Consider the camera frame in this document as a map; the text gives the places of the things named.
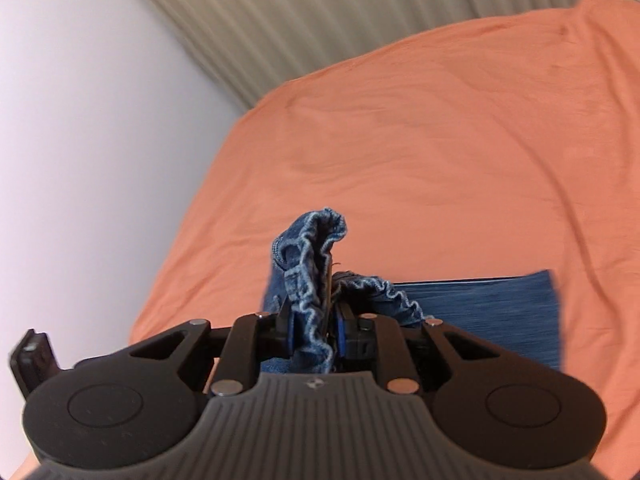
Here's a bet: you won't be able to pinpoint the beige pleated curtain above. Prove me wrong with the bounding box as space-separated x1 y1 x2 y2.
111 0 640 111

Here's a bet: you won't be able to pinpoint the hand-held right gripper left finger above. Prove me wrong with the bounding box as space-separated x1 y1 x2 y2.
127 309 297 397

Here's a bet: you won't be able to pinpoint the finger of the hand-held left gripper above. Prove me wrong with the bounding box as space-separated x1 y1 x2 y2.
7 328 62 397

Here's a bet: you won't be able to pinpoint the orange bed sheet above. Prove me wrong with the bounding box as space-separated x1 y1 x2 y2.
127 0 640 480

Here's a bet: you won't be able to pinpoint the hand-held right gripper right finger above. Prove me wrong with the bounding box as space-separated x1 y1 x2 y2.
332 304 517 395

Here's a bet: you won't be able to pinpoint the blue denim pants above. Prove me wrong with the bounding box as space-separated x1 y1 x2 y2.
259 207 562 377

